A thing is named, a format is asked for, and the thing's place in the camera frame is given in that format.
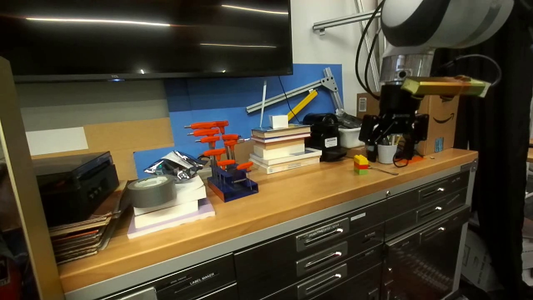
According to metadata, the white pen cup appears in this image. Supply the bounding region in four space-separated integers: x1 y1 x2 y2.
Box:
377 143 397 165

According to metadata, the black label printer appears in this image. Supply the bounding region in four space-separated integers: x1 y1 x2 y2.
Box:
302 113 346 161

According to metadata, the black device box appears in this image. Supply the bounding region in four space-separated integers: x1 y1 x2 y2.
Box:
33 151 118 226

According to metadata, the colourful toy brick stack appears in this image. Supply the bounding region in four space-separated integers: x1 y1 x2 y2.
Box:
352 155 369 175

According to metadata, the metal square ruler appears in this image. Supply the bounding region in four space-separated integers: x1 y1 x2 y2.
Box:
244 66 341 113

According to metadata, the metal drawer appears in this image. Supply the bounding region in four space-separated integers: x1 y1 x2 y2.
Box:
294 190 417 251

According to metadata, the cardboard shipping box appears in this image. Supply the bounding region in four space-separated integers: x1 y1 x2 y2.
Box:
356 93 459 156

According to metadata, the white plastic bin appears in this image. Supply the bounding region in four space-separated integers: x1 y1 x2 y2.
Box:
339 128 362 148

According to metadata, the black wall monitor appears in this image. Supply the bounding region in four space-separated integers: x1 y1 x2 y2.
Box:
0 0 292 81

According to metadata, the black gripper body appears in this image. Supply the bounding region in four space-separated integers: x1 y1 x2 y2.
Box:
359 85 427 143

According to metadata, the crumpled silver foil bag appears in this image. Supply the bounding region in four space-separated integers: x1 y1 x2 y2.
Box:
144 150 206 181

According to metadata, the yellow ruler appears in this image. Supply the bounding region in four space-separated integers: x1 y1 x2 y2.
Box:
286 90 317 121

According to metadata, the grey duct tape roll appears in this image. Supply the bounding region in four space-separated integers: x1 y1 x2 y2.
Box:
126 175 172 208

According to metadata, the stack of books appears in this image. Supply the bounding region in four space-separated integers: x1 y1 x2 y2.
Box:
249 125 321 173

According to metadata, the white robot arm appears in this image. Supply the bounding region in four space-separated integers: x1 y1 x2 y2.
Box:
359 0 514 161

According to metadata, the orange handled tool set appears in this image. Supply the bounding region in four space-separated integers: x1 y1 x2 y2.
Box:
187 120 257 201

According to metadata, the white small box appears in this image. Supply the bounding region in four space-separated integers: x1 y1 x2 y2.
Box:
271 115 287 130

